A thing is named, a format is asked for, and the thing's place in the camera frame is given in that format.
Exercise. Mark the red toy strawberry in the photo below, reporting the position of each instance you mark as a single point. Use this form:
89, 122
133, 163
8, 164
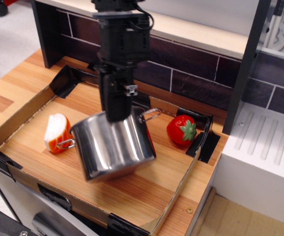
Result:
182, 129

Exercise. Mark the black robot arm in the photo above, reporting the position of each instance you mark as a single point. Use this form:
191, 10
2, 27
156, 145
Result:
119, 7

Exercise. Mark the white toy sink drainboard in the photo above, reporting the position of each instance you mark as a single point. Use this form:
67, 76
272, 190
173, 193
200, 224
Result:
251, 168

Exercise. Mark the light wooden shelf board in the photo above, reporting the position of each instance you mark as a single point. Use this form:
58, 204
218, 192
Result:
207, 38

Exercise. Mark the stainless steel pot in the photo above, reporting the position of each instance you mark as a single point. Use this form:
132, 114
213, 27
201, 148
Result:
110, 150

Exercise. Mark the cardboard fence with black tape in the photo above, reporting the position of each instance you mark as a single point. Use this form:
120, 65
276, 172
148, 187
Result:
156, 198

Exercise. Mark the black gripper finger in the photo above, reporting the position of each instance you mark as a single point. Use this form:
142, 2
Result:
114, 100
130, 90

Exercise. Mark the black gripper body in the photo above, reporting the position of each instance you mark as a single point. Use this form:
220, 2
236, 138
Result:
124, 42

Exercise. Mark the orange white toy sushi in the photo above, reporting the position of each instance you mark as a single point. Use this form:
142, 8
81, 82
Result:
57, 131

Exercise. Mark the black caster wheel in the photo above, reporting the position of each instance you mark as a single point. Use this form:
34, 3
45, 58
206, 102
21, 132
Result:
3, 8

